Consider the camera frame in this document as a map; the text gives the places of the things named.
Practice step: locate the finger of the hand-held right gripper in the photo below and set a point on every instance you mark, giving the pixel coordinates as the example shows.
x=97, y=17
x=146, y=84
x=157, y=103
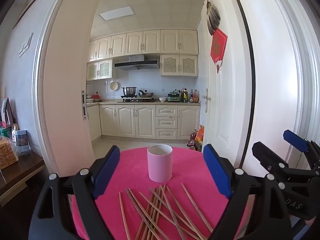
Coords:
x=265, y=152
x=295, y=140

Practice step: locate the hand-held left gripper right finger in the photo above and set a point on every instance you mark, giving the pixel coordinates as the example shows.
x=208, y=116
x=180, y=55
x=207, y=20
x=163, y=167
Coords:
x=217, y=172

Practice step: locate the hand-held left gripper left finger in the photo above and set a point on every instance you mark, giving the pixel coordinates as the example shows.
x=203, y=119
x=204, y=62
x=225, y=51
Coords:
x=107, y=173

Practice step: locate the pink cylindrical cup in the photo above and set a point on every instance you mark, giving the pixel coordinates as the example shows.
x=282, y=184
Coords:
x=160, y=165

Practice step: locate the pile of wooden chopsticks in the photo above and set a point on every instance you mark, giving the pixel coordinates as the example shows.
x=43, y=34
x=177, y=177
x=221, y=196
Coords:
x=153, y=206

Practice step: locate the round pink table mat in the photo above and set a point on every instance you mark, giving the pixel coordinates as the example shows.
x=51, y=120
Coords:
x=135, y=170

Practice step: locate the orange snack packet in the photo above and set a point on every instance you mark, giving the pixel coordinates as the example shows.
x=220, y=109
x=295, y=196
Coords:
x=200, y=135

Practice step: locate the cream lower kitchen cabinets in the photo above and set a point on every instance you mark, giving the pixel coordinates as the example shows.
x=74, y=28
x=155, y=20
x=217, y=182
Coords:
x=130, y=121

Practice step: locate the stack of white plates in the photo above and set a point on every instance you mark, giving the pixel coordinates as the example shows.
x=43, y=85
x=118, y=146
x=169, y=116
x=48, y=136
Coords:
x=90, y=100

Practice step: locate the small red pot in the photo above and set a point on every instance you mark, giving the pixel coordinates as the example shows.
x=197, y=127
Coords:
x=96, y=96

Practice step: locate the red label sauce bottle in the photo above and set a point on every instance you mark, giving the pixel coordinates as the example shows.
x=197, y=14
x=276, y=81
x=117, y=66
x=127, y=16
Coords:
x=196, y=97

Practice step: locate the black gas stove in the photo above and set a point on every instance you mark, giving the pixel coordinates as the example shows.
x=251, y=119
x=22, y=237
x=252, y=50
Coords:
x=136, y=100

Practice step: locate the dark sauce bottle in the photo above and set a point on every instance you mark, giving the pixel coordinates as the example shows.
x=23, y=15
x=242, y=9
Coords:
x=191, y=97

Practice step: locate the steel cooking pot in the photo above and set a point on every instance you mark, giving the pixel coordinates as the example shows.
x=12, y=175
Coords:
x=129, y=91

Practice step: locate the green electric cooker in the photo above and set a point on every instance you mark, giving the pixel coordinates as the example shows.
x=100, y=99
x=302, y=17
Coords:
x=173, y=97

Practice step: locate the dark wooden sideboard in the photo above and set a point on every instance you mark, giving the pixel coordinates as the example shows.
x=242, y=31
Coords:
x=17, y=175

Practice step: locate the white bowl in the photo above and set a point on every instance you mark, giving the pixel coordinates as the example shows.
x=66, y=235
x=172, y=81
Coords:
x=162, y=99

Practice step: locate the clear storage jar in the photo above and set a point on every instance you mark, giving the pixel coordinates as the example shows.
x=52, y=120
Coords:
x=22, y=141

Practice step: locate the cream sliding door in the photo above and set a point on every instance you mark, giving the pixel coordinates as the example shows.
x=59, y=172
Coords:
x=65, y=92

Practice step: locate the bagged sliced bread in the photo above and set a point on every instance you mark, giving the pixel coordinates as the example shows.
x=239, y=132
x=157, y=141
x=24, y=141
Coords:
x=7, y=153

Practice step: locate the cream lattice door cabinet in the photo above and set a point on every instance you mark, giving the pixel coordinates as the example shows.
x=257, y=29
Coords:
x=178, y=65
x=100, y=69

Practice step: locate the steel range hood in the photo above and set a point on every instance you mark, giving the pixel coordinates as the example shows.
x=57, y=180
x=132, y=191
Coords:
x=137, y=63

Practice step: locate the red paper door poster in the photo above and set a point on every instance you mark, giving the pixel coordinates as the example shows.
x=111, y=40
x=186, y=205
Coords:
x=218, y=46

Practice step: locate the grey feather fan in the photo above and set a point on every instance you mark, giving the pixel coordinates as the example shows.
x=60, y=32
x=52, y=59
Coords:
x=213, y=17

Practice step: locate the square ceiling light panel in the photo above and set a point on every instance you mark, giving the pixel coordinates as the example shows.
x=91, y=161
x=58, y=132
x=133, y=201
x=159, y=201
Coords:
x=117, y=13

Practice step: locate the round wall plate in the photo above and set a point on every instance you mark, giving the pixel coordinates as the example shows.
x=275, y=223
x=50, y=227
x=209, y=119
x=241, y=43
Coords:
x=113, y=85

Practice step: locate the cream upper wall cabinets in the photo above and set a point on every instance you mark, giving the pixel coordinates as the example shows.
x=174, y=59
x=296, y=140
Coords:
x=150, y=42

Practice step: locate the framed wall picture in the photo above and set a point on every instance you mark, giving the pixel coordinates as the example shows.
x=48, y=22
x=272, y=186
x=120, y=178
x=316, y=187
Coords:
x=30, y=1

